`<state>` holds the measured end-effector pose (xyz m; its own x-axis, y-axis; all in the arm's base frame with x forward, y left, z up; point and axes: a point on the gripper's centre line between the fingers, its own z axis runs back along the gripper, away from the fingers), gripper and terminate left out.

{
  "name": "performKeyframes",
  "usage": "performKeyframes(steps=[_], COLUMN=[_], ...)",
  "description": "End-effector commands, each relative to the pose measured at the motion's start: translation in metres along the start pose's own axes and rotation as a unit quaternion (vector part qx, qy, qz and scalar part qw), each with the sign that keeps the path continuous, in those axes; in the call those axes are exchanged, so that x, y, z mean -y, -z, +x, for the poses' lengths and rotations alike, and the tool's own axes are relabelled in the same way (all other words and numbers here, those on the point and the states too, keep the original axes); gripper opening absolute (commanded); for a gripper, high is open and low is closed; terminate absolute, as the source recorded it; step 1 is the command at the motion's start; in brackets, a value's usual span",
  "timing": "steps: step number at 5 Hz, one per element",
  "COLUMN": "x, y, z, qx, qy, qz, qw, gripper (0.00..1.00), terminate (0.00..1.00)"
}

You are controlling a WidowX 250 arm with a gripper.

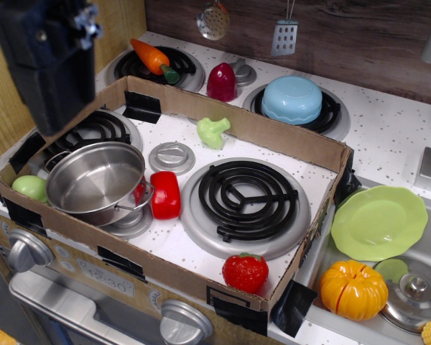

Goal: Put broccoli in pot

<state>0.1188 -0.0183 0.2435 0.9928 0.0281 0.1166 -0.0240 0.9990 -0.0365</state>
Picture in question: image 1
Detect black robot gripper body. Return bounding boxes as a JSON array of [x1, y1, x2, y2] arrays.
[[0, 1, 103, 136]]

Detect light green toy broccoli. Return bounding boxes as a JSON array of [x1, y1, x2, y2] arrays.
[[197, 118, 231, 150]]

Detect stainless steel pot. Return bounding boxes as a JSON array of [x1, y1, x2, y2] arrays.
[[45, 142, 155, 226]]

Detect silver pot lid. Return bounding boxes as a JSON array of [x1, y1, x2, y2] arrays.
[[374, 256, 431, 334]]

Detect front left black burner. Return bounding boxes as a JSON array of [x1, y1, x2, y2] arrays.
[[30, 109, 142, 178]]

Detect black burner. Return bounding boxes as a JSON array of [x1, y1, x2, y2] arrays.
[[106, 46, 205, 93], [180, 158, 311, 260], [30, 109, 142, 178], [243, 85, 351, 142]]

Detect orange toy carrot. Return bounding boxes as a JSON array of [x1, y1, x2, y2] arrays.
[[130, 38, 180, 85]]

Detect green toy apple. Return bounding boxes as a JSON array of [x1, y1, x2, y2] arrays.
[[11, 175, 47, 203]]

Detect rear left black burner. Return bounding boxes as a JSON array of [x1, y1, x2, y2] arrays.
[[106, 46, 205, 93]]

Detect hanging slotted spoon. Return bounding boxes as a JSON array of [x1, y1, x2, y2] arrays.
[[197, 1, 231, 41]]

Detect silver centre stove knob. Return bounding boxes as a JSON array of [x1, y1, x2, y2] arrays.
[[149, 142, 195, 175]]

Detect dark red toy vegetable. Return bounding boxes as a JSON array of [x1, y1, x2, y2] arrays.
[[206, 63, 237, 102]]

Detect red toy pepper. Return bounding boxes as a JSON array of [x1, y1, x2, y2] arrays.
[[149, 171, 181, 220]]

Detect silver rear stove knob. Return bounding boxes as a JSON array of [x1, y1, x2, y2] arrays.
[[229, 58, 257, 87]]

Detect silver left oven knob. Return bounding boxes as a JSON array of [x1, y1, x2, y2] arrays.
[[7, 229, 55, 272]]

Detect silver oven knob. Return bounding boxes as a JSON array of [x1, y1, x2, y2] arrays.
[[7, 229, 55, 272], [159, 299, 214, 345]]

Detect brown cardboard fence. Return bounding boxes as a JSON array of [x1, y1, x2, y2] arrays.
[[0, 77, 352, 311]]

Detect hanging grey spatula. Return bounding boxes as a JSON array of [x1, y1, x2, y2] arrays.
[[270, 1, 299, 57]]

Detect front right black burner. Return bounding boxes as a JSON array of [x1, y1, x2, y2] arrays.
[[180, 158, 311, 260]]

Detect light blue plastic bowl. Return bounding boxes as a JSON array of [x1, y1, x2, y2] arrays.
[[260, 75, 323, 125]]

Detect rear right black burner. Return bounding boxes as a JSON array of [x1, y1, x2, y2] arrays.
[[243, 85, 351, 142]]

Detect red toy strawberry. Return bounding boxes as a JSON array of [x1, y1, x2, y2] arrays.
[[222, 252, 269, 294]]

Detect silver right oven knob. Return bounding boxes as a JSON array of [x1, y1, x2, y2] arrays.
[[159, 299, 214, 345]]

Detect green plastic plate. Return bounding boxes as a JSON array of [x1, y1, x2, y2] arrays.
[[330, 185, 428, 262]]

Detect orange toy pumpkin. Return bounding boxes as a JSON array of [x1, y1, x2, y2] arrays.
[[319, 260, 389, 321]]

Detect silver oven door handle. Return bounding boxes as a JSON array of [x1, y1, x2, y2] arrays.
[[9, 271, 164, 344]]

